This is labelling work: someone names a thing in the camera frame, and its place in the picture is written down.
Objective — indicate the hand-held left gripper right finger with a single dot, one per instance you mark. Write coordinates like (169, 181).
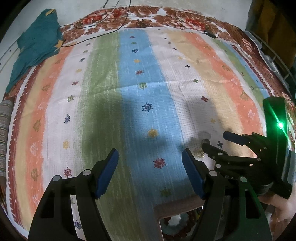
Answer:
(193, 173)

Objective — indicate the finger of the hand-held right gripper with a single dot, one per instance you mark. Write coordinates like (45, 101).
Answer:
(235, 138)
(215, 151)

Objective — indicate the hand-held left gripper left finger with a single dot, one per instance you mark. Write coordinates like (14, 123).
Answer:
(107, 171)

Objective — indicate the green jade bangle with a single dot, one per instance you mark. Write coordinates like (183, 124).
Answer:
(186, 217)

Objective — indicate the silver metal tin box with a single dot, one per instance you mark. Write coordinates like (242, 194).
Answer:
(159, 209)

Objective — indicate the person's right hand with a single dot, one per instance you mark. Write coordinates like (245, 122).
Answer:
(277, 206)

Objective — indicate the striped pastel mat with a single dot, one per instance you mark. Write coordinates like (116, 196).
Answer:
(129, 92)

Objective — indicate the black charger plug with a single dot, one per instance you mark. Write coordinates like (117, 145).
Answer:
(211, 34)

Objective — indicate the grey striped pillow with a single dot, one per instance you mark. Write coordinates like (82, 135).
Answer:
(4, 139)

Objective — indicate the mustard hanging garment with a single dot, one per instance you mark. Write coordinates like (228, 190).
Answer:
(272, 18)

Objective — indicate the teal cloth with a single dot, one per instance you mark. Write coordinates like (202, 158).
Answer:
(34, 46)

